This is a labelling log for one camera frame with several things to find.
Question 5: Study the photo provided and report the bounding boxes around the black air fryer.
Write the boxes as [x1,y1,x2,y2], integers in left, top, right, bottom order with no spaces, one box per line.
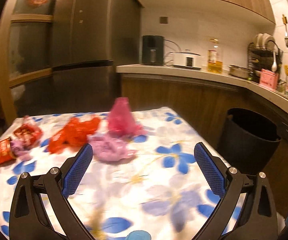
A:
[142,35,164,66]

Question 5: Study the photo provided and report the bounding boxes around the white slow cooker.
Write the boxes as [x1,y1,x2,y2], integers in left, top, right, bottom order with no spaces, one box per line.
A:
[173,50,202,70]

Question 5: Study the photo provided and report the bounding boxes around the red paper cup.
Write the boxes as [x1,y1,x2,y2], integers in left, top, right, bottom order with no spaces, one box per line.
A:
[0,138,16,164]

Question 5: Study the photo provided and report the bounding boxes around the red plastic bag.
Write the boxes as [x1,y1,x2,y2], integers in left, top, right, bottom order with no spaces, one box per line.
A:
[47,117,101,154]

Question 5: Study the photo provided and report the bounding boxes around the steel bowl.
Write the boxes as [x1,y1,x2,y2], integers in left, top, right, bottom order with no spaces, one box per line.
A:
[228,64,251,80]

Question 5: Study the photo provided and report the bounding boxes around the black trash bin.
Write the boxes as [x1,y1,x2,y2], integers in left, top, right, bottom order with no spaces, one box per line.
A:
[216,108,281,175]

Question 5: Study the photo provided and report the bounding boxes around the red snack wrapper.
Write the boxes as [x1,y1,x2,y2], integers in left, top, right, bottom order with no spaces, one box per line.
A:
[13,115,43,148]

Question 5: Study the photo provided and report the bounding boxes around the lilac plastic bag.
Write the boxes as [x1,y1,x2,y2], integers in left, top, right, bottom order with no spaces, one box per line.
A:
[87,134,137,162]

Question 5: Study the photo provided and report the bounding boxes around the wooden lower cabinets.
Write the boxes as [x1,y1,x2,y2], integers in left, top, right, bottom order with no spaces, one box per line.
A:
[120,74,288,217]

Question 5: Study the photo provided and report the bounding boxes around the wooden glass door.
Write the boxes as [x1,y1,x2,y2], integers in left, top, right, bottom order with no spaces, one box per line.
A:
[0,0,56,124]

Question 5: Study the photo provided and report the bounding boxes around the cooking oil bottle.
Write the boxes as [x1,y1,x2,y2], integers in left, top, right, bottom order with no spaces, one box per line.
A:
[207,38,222,73]

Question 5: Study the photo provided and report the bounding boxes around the dark steel refrigerator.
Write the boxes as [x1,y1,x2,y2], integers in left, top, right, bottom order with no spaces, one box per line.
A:
[50,0,140,113]

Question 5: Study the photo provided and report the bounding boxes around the hanging spatula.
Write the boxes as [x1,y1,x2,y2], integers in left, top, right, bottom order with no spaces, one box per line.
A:
[282,14,288,48]

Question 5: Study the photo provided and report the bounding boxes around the wall socket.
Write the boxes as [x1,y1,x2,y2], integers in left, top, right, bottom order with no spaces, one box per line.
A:
[159,16,168,24]

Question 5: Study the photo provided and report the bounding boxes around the black dish rack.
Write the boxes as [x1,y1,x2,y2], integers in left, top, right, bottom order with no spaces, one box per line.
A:
[247,33,283,83]

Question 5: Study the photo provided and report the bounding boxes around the pink plastic bag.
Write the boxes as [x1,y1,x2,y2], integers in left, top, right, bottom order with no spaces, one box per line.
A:
[107,97,146,137]

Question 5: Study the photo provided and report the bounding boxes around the pink utensil holder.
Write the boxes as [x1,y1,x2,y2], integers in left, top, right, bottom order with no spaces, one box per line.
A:
[259,69,279,90]

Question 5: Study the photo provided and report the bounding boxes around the blue floral tablecloth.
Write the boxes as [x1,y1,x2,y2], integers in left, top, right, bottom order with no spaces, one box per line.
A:
[0,107,231,239]

